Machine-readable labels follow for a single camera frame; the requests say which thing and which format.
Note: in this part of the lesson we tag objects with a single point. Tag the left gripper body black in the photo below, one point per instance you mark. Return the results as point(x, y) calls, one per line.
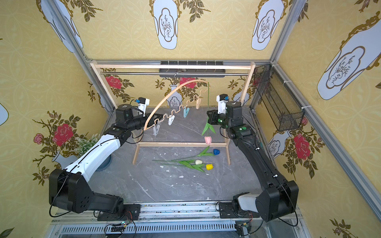
point(150, 118)

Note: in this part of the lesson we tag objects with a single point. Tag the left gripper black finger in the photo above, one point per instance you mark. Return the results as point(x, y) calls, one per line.
point(154, 121)
point(156, 116)

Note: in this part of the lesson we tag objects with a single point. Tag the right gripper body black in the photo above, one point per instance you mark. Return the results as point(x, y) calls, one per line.
point(213, 117)

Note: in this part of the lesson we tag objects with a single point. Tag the curved wooden clip hanger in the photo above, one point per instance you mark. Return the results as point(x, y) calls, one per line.
point(179, 99)

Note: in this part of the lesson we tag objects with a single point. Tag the pink artificial tulip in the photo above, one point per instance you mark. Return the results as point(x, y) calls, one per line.
point(208, 127)

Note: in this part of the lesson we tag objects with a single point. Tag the blue artificial tulip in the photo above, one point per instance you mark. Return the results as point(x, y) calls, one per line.
point(205, 152)

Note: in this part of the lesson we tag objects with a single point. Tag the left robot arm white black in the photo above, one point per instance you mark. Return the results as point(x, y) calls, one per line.
point(68, 187)

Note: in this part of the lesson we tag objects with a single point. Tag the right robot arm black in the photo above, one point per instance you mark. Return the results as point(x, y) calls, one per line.
point(279, 196)

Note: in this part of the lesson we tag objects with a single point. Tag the metal rack rod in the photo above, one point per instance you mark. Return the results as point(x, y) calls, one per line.
point(207, 74)

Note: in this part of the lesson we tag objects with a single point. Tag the potted green plant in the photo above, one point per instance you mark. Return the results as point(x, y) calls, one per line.
point(85, 144)

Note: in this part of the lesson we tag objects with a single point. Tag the yellow artificial tulip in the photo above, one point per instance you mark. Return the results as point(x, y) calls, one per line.
point(200, 167)

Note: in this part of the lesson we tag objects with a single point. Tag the white artificial tulip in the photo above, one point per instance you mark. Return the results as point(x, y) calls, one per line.
point(187, 163)

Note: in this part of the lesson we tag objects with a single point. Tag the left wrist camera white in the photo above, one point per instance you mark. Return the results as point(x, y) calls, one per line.
point(142, 105)

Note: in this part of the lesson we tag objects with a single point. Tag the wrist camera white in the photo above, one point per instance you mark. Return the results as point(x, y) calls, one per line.
point(222, 100)
point(142, 105)

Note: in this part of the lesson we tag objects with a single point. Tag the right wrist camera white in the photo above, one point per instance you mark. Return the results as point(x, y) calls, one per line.
point(222, 100)

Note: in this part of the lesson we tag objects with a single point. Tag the black wire mesh basket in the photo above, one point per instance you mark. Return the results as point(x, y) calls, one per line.
point(283, 108)

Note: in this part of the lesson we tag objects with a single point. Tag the metal base rail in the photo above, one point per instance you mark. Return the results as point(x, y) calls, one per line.
point(177, 217)

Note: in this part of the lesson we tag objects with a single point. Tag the electronics board with wires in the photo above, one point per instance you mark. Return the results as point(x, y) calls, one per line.
point(116, 230)

